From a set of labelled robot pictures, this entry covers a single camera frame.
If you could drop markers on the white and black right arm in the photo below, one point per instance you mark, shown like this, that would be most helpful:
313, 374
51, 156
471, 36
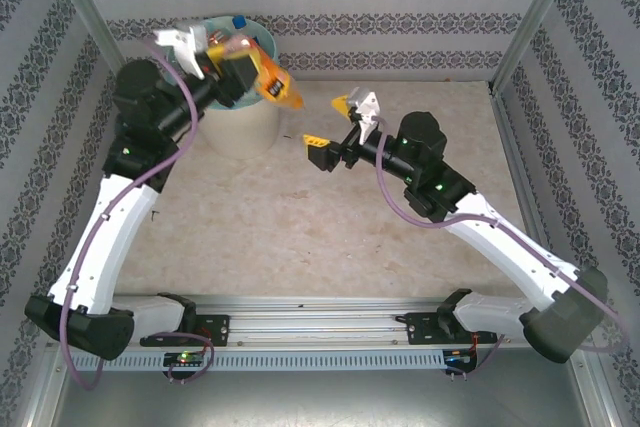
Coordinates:
510, 247

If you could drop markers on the clear bottle blue label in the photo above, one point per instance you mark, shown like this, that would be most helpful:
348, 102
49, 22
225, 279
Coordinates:
239, 22

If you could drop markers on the aluminium frame post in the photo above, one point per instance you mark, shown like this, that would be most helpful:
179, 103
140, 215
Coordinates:
537, 12
82, 7

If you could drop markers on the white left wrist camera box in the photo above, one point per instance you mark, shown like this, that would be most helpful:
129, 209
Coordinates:
182, 47

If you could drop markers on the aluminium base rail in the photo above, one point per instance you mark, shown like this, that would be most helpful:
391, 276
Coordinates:
320, 319

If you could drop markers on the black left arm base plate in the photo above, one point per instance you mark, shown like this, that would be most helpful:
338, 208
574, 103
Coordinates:
217, 329

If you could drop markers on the aluminium side rail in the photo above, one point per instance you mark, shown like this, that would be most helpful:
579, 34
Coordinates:
512, 147

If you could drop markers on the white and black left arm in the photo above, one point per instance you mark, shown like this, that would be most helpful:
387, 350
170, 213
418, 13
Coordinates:
110, 227

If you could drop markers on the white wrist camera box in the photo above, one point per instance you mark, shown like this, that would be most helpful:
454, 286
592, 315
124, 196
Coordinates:
182, 47
365, 102

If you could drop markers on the teal plastic bin liner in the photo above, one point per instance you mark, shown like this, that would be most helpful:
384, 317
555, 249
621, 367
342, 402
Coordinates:
260, 34

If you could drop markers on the grey sheet metal panel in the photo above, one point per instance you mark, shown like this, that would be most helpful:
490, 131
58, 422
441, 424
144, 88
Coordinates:
320, 402

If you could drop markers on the right small circuit board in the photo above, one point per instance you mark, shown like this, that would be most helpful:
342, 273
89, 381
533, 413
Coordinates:
460, 355

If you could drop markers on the left small circuit board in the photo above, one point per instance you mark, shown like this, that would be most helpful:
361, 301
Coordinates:
185, 358

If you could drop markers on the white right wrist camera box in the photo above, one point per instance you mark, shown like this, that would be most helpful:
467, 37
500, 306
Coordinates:
365, 102

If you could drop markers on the small circuit board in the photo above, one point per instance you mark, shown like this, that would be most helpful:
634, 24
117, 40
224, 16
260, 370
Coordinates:
460, 355
185, 358

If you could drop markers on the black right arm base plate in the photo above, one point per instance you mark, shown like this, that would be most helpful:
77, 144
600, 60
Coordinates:
420, 327

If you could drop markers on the white ribbed plastic bin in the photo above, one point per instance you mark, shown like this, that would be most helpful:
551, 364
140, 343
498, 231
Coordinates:
245, 132

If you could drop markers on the orange juice bottle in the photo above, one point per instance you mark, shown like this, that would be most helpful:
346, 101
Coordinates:
280, 87

